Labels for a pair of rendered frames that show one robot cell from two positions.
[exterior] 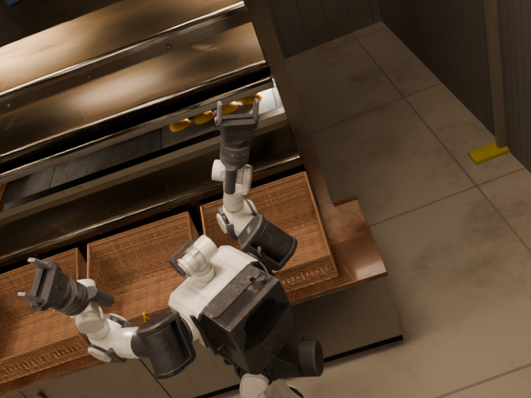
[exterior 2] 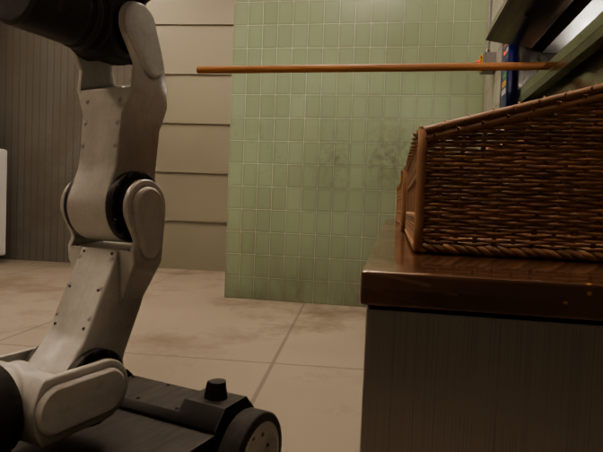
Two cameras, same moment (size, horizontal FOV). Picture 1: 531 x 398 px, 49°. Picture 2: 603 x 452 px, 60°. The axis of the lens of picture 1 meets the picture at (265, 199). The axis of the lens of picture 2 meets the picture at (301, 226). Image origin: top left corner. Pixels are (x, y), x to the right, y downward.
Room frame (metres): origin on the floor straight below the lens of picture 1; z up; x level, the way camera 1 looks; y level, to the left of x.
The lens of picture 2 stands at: (1.64, -0.80, 0.63)
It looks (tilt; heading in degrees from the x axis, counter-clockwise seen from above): 2 degrees down; 92
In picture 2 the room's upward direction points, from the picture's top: 2 degrees clockwise
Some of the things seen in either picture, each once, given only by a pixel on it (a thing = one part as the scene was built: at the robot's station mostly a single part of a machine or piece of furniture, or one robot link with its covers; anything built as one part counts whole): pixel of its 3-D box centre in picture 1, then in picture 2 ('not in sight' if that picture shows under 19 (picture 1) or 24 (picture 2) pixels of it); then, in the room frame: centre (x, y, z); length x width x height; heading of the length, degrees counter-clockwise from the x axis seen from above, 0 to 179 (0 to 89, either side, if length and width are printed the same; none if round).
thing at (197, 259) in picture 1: (198, 258); not in sight; (1.23, 0.24, 1.46); 0.10 x 0.07 x 0.09; 121
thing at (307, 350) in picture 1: (275, 354); (82, 2); (1.18, 0.17, 1.00); 0.28 x 0.13 x 0.18; 66
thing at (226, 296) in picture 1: (235, 311); not in sight; (1.18, 0.21, 1.26); 0.34 x 0.30 x 0.36; 121
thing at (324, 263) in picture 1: (265, 239); (557, 163); (2.03, 0.07, 0.72); 0.56 x 0.49 x 0.28; 82
